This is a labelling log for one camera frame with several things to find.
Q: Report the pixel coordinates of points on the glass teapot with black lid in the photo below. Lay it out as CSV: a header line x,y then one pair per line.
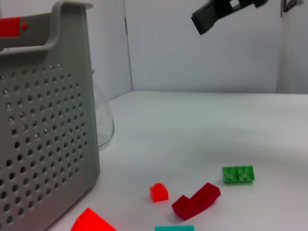
x,y
106,125

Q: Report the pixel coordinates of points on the green oblong brick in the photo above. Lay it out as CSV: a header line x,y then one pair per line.
x,y
238,175

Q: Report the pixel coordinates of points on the small red square brick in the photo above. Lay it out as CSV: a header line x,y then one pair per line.
x,y
158,193

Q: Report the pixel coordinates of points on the bright red oblong brick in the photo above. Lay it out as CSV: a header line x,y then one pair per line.
x,y
92,222

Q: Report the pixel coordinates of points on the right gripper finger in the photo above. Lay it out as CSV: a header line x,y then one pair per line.
x,y
207,18

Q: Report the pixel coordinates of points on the dark red curved brick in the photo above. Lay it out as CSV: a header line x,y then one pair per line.
x,y
195,204

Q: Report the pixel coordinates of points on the grey-green perforated storage bin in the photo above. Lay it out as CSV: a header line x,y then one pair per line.
x,y
48,120

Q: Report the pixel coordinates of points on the cyan square plate brick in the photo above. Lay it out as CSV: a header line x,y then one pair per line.
x,y
174,228

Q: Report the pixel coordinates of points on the red rectangular object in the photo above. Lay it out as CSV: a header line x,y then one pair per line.
x,y
8,26

